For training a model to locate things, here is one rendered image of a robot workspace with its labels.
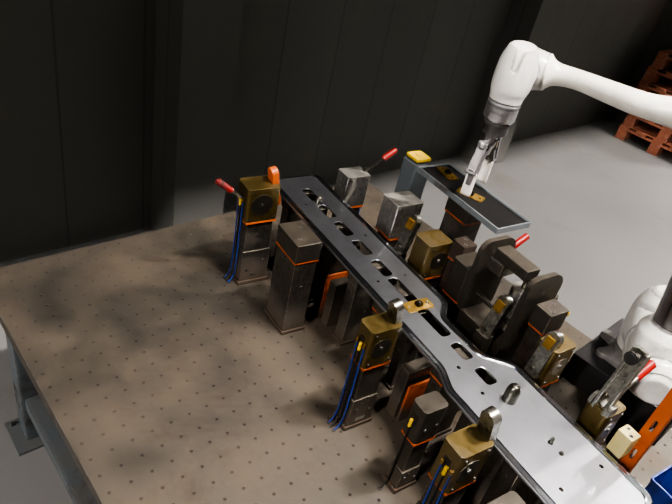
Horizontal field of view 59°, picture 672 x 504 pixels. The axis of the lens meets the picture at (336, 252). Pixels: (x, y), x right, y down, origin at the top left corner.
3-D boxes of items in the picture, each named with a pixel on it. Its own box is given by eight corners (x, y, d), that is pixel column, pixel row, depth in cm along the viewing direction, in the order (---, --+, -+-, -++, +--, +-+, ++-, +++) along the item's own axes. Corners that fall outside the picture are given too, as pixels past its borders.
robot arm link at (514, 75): (520, 111, 157) (529, 99, 168) (543, 52, 149) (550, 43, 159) (481, 98, 160) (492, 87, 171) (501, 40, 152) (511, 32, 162)
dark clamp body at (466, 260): (416, 355, 186) (453, 255, 165) (444, 345, 192) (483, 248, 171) (430, 371, 181) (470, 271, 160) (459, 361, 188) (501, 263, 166)
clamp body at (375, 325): (322, 418, 159) (348, 320, 139) (358, 405, 165) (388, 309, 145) (334, 437, 154) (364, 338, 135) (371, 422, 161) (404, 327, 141)
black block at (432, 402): (371, 482, 145) (402, 401, 129) (403, 468, 151) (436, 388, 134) (383, 500, 142) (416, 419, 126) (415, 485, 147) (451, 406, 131)
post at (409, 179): (372, 261, 223) (402, 156, 198) (388, 258, 227) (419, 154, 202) (384, 273, 218) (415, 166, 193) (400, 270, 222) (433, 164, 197)
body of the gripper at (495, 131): (490, 111, 171) (480, 141, 176) (480, 118, 164) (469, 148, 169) (515, 121, 168) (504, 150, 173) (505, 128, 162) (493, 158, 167)
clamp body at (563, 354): (486, 436, 165) (537, 336, 144) (513, 423, 170) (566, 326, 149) (503, 454, 160) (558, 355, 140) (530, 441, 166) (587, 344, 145)
